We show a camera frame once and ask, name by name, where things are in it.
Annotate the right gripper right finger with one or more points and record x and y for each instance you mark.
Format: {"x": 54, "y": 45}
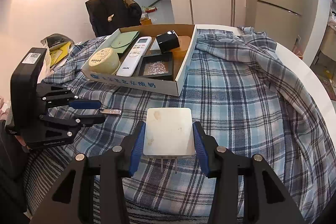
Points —
{"x": 266, "y": 200}

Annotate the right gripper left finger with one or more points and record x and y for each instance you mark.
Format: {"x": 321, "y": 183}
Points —
{"x": 87, "y": 180}

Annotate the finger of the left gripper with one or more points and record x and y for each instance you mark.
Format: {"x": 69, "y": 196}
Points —
{"x": 55, "y": 96}
{"x": 56, "y": 131}

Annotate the cream round container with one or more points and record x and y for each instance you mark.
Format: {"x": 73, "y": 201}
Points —
{"x": 104, "y": 61}

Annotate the white AUX remote control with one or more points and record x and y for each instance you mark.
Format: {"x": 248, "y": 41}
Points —
{"x": 132, "y": 59}

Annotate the green leather pouch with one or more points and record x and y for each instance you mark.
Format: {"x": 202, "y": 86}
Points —
{"x": 123, "y": 41}

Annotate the black square display frame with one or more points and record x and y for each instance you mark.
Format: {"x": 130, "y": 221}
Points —
{"x": 156, "y": 66}

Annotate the white square power adapter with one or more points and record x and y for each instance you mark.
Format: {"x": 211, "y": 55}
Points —
{"x": 169, "y": 134}

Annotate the black cube charger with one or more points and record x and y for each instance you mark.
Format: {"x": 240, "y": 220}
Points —
{"x": 167, "y": 41}

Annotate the orange translucent plastic box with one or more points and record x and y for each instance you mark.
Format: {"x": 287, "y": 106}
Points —
{"x": 180, "y": 52}

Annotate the grey card booklet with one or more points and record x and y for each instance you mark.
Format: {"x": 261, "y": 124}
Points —
{"x": 155, "y": 46}

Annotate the white plastic bag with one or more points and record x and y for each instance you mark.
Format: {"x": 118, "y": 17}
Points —
{"x": 45, "y": 71}

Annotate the grey striped towel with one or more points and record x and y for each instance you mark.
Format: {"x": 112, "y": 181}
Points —
{"x": 176, "y": 195}

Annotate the yellow packaging box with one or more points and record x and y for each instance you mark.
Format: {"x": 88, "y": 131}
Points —
{"x": 59, "y": 52}

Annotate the silver nail clipper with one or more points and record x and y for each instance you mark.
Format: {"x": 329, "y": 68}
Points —
{"x": 110, "y": 111}

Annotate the grey pouch bag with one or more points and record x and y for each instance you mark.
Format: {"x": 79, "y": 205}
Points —
{"x": 56, "y": 40}

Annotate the chair with black jacket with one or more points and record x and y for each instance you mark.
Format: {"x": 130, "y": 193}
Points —
{"x": 106, "y": 16}

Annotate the shallow cardboard box tray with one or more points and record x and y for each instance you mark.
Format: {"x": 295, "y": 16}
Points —
{"x": 181, "y": 66}

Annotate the cardboard box on floor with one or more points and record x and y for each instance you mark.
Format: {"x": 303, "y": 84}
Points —
{"x": 146, "y": 21}

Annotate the blue plaid cloth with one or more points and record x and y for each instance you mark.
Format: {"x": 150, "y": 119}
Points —
{"x": 242, "y": 95}

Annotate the red handled broom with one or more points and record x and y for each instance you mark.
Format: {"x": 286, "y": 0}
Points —
{"x": 233, "y": 13}

